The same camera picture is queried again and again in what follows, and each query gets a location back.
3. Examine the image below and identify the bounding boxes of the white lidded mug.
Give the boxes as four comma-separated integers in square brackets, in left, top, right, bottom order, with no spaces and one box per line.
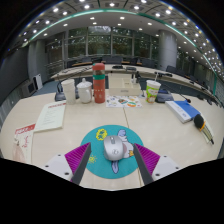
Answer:
[76,78,93,104]

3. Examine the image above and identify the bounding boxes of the red drink bottle green band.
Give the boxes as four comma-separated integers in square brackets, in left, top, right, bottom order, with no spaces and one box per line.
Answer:
[92,62,107,104]

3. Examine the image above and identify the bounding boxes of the red and white fan booklet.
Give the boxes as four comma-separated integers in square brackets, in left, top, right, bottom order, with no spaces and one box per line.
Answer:
[12,123,37,164]

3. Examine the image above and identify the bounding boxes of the colourful sticker sheet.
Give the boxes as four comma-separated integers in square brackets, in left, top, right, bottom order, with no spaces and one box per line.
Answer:
[105,95,143,109]

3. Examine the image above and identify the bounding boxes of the grey box monitor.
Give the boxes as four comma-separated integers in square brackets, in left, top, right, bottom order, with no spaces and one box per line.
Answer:
[20,81,35,98]

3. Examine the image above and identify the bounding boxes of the dark conference microphone unit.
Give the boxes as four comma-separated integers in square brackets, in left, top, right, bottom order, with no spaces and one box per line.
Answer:
[54,81,67,102]
[155,89,175,104]

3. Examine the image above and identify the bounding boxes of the green-printed paper cup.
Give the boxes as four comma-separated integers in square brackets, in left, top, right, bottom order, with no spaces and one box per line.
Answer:
[145,71,162,104]

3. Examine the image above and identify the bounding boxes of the silver computer mouse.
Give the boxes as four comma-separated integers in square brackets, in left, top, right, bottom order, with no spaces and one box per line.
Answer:
[102,135,125,162]

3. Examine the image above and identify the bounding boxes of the black office chairs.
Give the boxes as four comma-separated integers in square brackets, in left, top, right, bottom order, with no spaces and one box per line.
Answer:
[66,54,221,101]

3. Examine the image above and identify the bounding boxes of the long curved conference table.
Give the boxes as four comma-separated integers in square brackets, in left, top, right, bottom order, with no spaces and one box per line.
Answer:
[50,63,221,104]

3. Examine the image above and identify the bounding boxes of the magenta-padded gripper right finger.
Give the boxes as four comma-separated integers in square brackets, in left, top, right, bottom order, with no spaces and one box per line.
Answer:
[133,143,183,186]

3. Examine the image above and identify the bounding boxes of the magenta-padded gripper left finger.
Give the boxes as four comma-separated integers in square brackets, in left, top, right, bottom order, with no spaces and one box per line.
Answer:
[42,142,92,185]

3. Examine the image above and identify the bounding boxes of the round ceiling lights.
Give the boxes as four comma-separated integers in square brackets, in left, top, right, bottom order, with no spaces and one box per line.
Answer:
[16,0,224,78]

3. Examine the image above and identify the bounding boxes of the blue and white book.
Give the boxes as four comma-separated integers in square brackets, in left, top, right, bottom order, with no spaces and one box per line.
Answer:
[165,99,202,124]

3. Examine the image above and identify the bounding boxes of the white standing appliance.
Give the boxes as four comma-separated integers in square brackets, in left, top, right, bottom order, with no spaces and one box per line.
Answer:
[33,73,44,91]

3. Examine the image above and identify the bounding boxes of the round teal cartoon mouse pad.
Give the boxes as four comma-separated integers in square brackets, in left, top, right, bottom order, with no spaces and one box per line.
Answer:
[80,124,145,180]

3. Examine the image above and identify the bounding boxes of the stack of white paper cups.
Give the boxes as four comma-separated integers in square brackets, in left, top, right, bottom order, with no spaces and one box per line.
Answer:
[61,78,77,106]

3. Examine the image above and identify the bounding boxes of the white paper booklet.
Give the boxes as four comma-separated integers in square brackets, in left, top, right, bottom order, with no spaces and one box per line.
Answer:
[34,101,67,133]

